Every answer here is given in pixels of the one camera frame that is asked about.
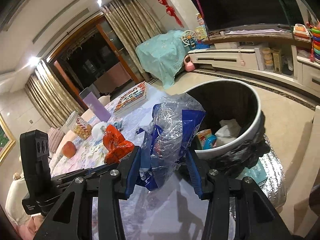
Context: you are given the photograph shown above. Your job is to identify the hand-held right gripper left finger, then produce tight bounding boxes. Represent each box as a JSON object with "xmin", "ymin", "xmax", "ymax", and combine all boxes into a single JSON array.
[{"xmin": 32, "ymin": 146, "xmax": 142, "ymax": 240}]

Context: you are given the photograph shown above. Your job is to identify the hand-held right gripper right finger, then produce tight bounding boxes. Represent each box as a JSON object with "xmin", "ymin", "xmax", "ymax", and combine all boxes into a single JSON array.
[{"xmin": 186, "ymin": 150, "xmax": 293, "ymax": 240}]

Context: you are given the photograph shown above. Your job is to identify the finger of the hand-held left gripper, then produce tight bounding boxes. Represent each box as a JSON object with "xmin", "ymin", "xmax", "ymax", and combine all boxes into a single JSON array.
[{"xmin": 51, "ymin": 146, "xmax": 139, "ymax": 188}]

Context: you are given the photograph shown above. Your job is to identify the red snack wrapper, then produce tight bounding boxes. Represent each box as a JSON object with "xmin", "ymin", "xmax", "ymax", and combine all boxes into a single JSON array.
[{"xmin": 104, "ymin": 124, "xmax": 135, "ymax": 164}]

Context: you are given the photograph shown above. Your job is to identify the blue clear plastic wrapper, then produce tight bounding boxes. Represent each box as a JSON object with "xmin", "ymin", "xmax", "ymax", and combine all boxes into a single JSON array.
[{"xmin": 136, "ymin": 94, "xmax": 207, "ymax": 192}]

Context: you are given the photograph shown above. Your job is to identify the white tissue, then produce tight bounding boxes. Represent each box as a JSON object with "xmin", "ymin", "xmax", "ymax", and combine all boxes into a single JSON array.
[{"xmin": 216, "ymin": 119, "xmax": 242, "ymax": 146}]

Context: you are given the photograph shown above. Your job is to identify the white bin with black bag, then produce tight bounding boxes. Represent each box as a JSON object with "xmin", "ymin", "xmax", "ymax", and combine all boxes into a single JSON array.
[{"xmin": 186, "ymin": 79, "xmax": 271, "ymax": 178}]

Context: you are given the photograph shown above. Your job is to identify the pink striped cushion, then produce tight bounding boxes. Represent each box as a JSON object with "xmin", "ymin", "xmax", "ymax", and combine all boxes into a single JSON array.
[{"xmin": 47, "ymin": 127, "xmax": 66, "ymax": 153}]

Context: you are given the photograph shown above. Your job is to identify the red apple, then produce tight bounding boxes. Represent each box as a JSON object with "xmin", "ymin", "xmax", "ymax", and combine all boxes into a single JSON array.
[{"xmin": 62, "ymin": 141, "xmax": 77, "ymax": 158}]

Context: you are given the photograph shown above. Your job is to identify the white foam block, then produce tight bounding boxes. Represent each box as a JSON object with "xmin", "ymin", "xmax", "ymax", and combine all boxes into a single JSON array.
[{"xmin": 92, "ymin": 122, "xmax": 108, "ymax": 140}]

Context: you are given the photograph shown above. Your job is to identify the clear cookie jar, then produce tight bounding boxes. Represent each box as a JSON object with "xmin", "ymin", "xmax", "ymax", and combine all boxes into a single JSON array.
[{"xmin": 66, "ymin": 111, "xmax": 92, "ymax": 140}]

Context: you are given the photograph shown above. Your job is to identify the teal booklet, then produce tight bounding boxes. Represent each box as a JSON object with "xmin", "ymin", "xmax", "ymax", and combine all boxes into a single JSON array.
[{"xmin": 242, "ymin": 160, "xmax": 268, "ymax": 183}]

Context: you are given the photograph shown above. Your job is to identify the purple thermos bottle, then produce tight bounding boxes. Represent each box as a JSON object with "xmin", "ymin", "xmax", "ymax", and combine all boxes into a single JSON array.
[{"xmin": 79, "ymin": 89, "xmax": 111, "ymax": 122}]

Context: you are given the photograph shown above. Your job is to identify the narrow beige patterned curtain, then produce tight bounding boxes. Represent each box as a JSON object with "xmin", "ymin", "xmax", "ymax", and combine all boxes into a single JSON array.
[{"xmin": 25, "ymin": 60, "xmax": 84, "ymax": 128}]

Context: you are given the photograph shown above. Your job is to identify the silver foil mat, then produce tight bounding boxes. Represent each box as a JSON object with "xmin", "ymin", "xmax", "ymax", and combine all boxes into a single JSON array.
[{"xmin": 235, "ymin": 136, "xmax": 287, "ymax": 218}]

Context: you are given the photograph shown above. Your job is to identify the pink kettlebell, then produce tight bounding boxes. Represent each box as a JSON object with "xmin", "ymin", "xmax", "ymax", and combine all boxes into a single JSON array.
[{"xmin": 184, "ymin": 56, "xmax": 197, "ymax": 72}]

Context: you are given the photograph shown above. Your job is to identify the teal cloth cover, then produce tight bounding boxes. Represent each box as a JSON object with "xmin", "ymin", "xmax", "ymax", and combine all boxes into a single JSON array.
[{"xmin": 136, "ymin": 29, "xmax": 190, "ymax": 89}]

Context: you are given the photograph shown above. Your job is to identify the white television cabinet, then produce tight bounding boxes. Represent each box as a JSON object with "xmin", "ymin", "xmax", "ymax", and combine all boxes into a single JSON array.
[{"xmin": 187, "ymin": 30, "xmax": 320, "ymax": 93}]

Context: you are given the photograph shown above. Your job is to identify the toy ferris wheel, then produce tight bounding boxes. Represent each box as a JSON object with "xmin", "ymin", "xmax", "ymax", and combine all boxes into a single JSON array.
[{"xmin": 181, "ymin": 30, "xmax": 198, "ymax": 50}]

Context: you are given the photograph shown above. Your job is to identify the wide beige patterned curtain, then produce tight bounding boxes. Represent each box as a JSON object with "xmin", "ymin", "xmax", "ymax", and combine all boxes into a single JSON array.
[{"xmin": 101, "ymin": 0, "xmax": 163, "ymax": 80}]

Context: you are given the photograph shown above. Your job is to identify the colourful toy house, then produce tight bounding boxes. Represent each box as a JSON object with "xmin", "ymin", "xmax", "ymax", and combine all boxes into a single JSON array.
[{"xmin": 195, "ymin": 26, "xmax": 208, "ymax": 40}]

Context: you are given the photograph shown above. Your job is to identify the pink pole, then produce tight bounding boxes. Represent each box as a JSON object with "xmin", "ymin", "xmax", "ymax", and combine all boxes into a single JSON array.
[{"xmin": 189, "ymin": 0, "xmax": 208, "ymax": 27}]

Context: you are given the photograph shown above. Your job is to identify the red hanging decoration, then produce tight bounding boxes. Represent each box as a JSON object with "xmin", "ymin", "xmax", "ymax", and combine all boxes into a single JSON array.
[{"xmin": 144, "ymin": 0, "xmax": 184, "ymax": 27}]

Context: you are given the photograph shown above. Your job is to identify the toy cash register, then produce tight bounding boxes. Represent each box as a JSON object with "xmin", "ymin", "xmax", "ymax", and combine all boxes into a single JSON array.
[{"xmin": 294, "ymin": 24, "xmax": 311, "ymax": 40}]

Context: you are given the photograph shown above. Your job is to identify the black television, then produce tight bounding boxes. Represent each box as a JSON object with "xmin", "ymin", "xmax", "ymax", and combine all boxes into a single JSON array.
[{"xmin": 183, "ymin": 0, "xmax": 316, "ymax": 34}]

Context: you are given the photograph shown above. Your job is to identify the gold picture frame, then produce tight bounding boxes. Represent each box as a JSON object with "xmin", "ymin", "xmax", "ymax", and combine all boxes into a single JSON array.
[{"xmin": 0, "ymin": 115, "xmax": 16, "ymax": 165}]

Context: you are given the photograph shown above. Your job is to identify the rainbow stacking ring toy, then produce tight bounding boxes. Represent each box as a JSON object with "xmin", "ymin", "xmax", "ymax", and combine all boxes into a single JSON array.
[{"xmin": 309, "ymin": 22, "xmax": 320, "ymax": 63}]

